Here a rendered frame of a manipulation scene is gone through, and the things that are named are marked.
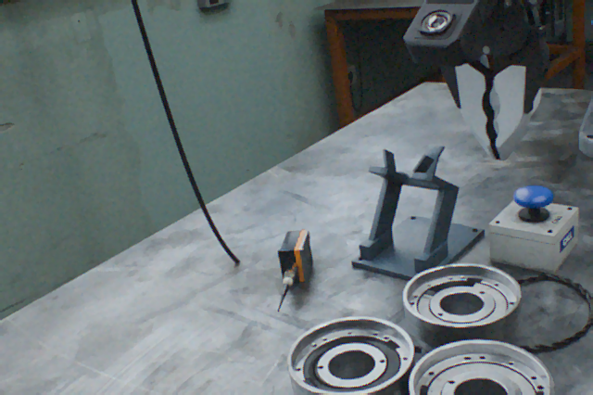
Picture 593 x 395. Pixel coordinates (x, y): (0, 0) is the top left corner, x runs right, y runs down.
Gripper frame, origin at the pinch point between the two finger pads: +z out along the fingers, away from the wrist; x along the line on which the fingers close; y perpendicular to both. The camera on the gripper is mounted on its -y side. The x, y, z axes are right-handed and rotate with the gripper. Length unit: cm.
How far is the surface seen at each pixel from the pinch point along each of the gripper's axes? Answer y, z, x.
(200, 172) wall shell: 97, 63, 162
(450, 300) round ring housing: -4.4, 14.0, 3.1
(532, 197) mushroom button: 9.2, 8.9, 0.6
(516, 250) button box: 7.1, 14.2, 1.5
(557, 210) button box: 12.6, 11.7, -0.7
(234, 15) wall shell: 130, 13, 162
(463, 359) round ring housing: -12.6, 13.2, -2.5
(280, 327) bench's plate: -13.2, 16.1, 17.5
